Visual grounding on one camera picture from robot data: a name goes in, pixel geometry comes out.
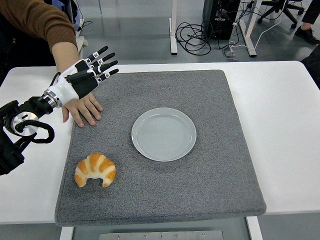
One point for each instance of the white chair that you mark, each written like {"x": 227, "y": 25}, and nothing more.
{"x": 82, "y": 43}

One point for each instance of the pale grey round plate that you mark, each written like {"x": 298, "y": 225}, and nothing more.
{"x": 163, "y": 135}

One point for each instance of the black computer tower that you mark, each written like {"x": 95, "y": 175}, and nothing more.
{"x": 220, "y": 27}

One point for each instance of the grey floor socket box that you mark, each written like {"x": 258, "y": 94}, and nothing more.
{"x": 230, "y": 56}

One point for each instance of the black fabric object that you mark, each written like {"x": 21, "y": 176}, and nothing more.
{"x": 313, "y": 67}

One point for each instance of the white table leg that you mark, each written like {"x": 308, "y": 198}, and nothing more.
{"x": 255, "y": 230}
{"x": 66, "y": 233}

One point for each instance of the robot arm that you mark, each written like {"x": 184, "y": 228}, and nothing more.
{"x": 10, "y": 110}

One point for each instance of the grey felt mat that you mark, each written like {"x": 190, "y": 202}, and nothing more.
{"x": 175, "y": 187}

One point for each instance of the golden croissant bread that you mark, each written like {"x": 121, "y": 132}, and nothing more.
{"x": 97, "y": 165}

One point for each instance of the person's leg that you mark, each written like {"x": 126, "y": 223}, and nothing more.
{"x": 306, "y": 33}

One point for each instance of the black office chair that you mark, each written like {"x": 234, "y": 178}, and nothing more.
{"x": 288, "y": 13}

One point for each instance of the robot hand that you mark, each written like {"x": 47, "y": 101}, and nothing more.
{"x": 65, "y": 88}

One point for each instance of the person's hand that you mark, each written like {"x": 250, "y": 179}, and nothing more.
{"x": 85, "y": 110}

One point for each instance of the grey metal plate with screws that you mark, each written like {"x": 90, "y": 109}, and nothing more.
{"x": 160, "y": 236}

